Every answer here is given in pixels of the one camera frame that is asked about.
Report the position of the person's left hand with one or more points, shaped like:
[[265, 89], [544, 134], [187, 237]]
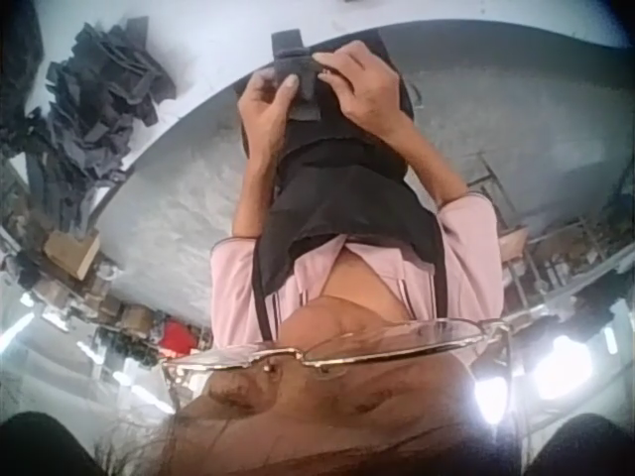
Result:
[[263, 114]]

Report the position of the person's right hand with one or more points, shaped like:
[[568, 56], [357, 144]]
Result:
[[372, 89]]

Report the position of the dark grey fabric piece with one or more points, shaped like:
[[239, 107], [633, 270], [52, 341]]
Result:
[[302, 74]]

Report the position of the pile of grey fabric pieces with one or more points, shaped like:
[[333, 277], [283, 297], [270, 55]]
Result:
[[94, 114]]

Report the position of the brown cardboard box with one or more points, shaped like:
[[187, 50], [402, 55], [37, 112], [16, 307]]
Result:
[[72, 253]]

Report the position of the red container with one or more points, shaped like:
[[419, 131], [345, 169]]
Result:
[[179, 337]]

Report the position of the cluttered storage shelves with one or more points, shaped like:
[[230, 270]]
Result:
[[99, 307]]

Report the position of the metal frame rack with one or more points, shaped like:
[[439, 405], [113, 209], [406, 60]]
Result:
[[541, 248]]

